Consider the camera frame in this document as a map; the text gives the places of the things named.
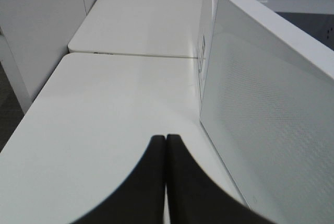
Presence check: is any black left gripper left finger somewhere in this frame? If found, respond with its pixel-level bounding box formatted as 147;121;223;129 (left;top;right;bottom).
74;135;166;223

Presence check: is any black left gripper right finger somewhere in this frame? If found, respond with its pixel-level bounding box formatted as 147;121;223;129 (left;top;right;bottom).
166;134;271;223

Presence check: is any white microwave door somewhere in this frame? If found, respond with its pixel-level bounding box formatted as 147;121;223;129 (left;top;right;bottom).
200;0;333;223

